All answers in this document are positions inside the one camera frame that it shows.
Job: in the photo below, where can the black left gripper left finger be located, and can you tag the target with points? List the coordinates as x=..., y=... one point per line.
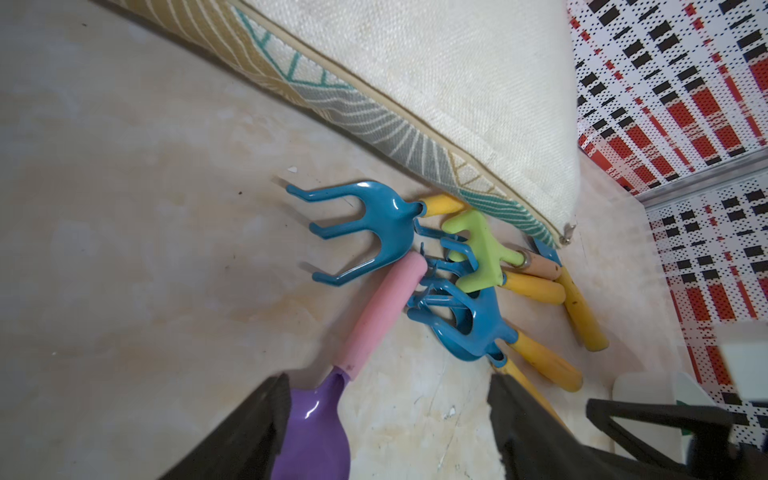
x=247, y=442

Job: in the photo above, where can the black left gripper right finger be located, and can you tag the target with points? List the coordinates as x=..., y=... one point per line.
x=534, y=445

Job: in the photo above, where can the purple rake pink handle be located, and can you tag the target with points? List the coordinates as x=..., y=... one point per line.
x=316, y=445

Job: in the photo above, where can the green fork rake wooden handle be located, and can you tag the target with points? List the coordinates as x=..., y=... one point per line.
x=515, y=269

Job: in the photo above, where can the white plastic storage box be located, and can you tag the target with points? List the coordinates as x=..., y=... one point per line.
x=653, y=398

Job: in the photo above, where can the cream pillow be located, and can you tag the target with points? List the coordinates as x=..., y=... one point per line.
x=477, y=98

